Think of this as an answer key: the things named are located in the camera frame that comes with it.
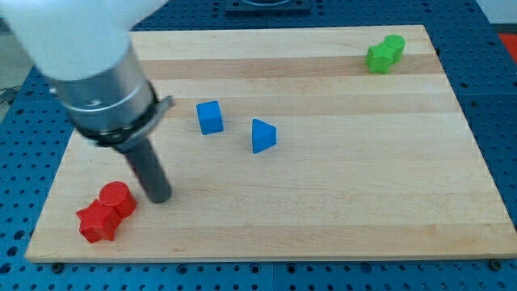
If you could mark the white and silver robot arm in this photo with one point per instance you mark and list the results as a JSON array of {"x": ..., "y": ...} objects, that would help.
[{"x": 84, "y": 50}]

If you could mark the blue triangle block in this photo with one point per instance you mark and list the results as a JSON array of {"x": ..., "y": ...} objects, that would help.
[{"x": 264, "y": 136}]

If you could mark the blue cube block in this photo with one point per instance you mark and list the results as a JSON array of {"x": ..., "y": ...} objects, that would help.
[{"x": 210, "y": 117}]

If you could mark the wooden board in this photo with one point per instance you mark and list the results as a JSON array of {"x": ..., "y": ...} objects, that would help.
[{"x": 366, "y": 166}]

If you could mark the dark grey cylindrical pointer tool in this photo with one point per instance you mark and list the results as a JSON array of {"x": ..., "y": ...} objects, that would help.
[{"x": 144, "y": 162}]

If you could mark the green star block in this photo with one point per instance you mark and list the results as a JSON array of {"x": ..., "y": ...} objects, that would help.
[{"x": 379, "y": 58}]

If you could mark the red cylinder block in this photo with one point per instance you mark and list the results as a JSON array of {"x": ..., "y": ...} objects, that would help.
[{"x": 117, "y": 195}]

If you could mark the green cylinder block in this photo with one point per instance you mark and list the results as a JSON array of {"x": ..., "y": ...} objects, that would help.
[{"x": 397, "y": 43}]

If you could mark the red star block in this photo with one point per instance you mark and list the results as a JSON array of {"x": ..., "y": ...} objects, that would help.
[{"x": 98, "y": 222}]

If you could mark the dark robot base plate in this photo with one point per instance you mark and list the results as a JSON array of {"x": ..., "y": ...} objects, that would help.
[{"x": 242, "y": 6}]

